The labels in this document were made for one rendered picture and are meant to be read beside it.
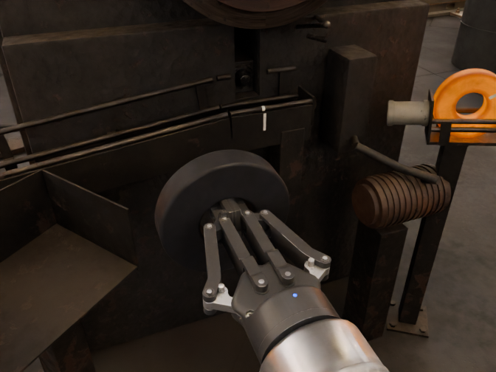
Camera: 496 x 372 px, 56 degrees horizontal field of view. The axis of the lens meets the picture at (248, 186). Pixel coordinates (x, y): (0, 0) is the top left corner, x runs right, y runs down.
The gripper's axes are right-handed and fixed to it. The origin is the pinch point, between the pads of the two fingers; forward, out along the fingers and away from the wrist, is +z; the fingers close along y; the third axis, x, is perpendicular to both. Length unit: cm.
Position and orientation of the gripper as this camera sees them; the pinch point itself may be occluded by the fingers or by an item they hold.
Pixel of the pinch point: (224, 203)
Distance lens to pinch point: 52.6
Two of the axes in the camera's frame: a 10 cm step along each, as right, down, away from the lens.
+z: -3.6, -5.6, 7.5
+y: 9.3, -2.0, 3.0
